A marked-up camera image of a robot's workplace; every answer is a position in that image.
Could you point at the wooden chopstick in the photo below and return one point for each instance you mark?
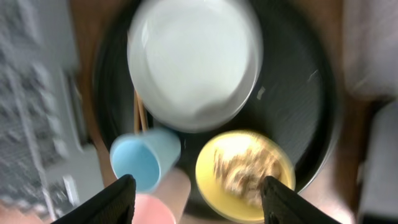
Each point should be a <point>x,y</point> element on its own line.
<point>142,114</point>
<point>136,115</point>

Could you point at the left wooden chopstick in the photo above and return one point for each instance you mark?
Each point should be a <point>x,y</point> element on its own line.
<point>136,115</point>

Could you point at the black rectangular tray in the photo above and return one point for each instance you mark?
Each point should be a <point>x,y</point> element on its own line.
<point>378,198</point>

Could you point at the grey round plate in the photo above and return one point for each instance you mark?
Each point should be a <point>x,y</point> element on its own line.
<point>194,63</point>

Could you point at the pink cup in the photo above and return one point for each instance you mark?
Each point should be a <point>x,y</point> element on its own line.
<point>167,203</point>

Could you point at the brown food scraps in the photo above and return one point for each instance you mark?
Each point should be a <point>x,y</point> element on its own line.
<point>242,173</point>

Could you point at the round black tray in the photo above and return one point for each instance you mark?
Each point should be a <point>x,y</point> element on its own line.
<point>294,100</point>

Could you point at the clear plastic bin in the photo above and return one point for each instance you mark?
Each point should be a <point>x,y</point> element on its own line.
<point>370,47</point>

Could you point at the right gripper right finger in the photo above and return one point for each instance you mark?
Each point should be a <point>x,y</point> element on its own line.
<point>281,205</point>

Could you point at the yellow bowl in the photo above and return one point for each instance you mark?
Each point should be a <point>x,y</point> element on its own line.
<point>225,204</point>

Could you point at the light blue cup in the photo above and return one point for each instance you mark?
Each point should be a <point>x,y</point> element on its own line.
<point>147,156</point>

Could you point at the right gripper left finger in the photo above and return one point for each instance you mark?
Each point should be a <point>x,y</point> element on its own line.
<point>113,205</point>

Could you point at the right wooden chopstick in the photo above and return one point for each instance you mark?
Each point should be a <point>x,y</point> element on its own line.
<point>142,114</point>

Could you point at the grey dishwasher rack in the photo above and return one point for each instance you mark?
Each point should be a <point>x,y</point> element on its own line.
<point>48,164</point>

